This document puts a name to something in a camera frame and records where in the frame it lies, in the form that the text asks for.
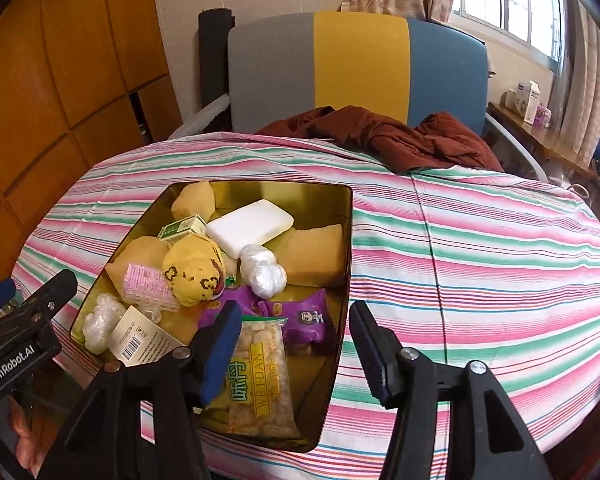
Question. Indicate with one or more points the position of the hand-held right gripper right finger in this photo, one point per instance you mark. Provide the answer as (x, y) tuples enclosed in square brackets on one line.
[(372, 355)]

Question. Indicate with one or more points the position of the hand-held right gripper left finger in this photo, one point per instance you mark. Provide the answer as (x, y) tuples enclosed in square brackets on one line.
[(225, 350)]

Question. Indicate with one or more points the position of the puffed snack packet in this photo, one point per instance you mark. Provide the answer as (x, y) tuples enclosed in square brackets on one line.
[(260, 385)]

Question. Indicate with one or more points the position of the purple snack packet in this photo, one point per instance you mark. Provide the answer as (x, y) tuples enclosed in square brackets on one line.
[(247, 300), (305, 320)]

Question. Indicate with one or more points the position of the white plastic wrap ball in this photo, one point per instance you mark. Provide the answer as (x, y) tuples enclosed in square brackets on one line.
[(262, 270), (100, 322)]

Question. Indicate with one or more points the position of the gold metal tin box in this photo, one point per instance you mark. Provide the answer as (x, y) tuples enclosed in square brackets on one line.
[(310, 370)]

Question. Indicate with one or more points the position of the beige box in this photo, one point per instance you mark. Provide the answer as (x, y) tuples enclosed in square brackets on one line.
[(140, 342)]

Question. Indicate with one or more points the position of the yellow plush toy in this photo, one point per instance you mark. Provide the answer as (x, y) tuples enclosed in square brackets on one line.
[(195, 270)]

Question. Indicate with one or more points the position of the yellow sponge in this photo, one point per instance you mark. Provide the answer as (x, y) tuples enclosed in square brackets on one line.
[(135, 255), (192, 200), (315, 255)]

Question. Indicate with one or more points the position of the pink packet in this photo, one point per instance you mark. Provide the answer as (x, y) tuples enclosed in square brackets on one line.
[(145, 287)]

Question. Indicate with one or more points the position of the green box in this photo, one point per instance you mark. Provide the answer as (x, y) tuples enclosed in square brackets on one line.
[(185, 226)]

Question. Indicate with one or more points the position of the person's left hand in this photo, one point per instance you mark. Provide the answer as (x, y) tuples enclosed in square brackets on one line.
[(24, 435)]

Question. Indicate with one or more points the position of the striped tablecloth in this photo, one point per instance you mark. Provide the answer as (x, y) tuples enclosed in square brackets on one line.
[(480, 270)]

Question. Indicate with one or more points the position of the wooden cabinet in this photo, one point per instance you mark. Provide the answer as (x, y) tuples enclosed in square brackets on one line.
[(55, 85)]

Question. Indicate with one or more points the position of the dark red cloth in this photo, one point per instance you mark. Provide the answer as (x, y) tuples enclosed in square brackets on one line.
[(405, 145)]

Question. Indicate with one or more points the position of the white foam tube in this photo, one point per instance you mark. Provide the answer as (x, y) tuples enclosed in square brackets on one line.
[(205, 112)]

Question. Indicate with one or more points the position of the wooden desk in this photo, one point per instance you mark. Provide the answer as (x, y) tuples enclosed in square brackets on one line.
[(545, 140)]

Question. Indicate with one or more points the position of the grey yellow blue chair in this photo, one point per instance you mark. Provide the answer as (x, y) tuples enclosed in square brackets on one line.
[(360, 70)]

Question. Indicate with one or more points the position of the pink box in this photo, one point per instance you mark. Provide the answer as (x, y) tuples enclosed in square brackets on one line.
[(542, 115)]

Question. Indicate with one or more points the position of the white carton box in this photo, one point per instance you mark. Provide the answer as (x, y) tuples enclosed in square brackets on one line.
[(526, 100)]

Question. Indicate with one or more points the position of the window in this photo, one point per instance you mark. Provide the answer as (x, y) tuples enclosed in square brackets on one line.
[(510, 5)]

